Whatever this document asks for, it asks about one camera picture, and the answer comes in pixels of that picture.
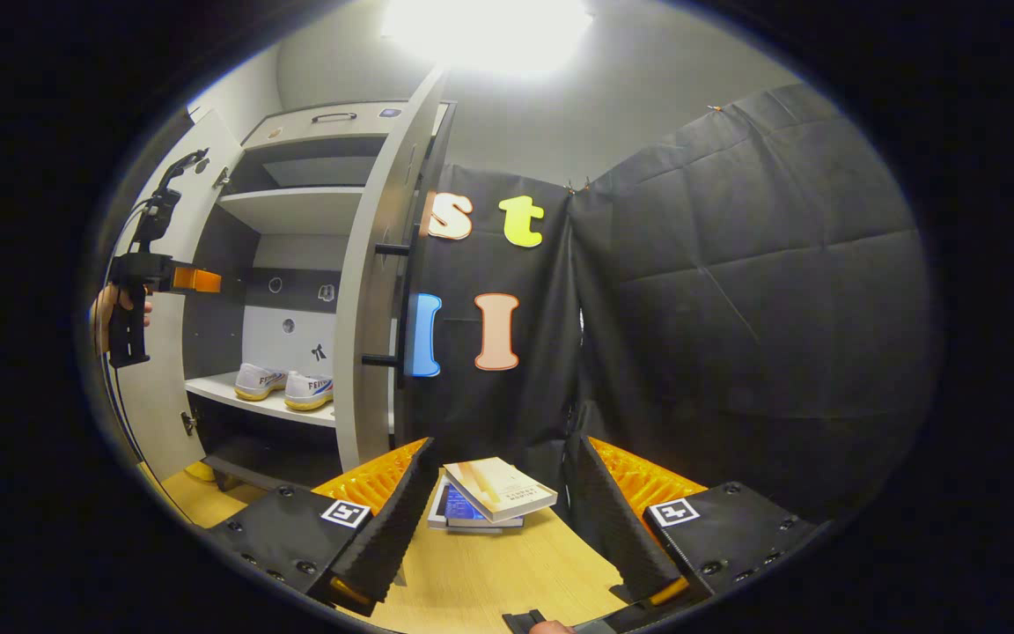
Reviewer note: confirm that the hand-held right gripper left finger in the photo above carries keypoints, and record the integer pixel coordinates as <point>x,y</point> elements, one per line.
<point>393,528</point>

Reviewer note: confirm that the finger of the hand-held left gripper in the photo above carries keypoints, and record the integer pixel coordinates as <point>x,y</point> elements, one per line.
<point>194,280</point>

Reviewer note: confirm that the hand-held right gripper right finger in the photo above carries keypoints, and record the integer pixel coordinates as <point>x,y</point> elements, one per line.
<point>613,519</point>

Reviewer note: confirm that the white cabinet door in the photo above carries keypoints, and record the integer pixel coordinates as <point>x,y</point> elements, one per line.
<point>164,396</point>
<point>375,308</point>

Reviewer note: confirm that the white shoe cabinet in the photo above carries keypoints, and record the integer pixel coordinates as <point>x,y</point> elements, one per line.
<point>296,326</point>

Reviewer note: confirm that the white shoe yellow sole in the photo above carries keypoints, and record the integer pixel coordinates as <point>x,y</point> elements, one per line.
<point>309,392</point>
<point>259,383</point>

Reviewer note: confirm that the white cabinet shelf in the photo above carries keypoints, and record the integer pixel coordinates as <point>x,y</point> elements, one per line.
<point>216,392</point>
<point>296,210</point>

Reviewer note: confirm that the blue book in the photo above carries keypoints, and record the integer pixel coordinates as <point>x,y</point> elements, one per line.
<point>461,509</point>

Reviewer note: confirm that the beige book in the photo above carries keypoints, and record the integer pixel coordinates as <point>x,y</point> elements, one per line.
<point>498,489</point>

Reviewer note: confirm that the yellow plush toy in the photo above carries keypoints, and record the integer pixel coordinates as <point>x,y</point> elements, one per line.
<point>199,473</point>

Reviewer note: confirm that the black backdrop cloth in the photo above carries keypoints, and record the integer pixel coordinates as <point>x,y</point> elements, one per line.
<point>736,308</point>

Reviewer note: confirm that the large ceiling light panel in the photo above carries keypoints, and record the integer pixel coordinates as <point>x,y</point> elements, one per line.
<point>489,31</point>

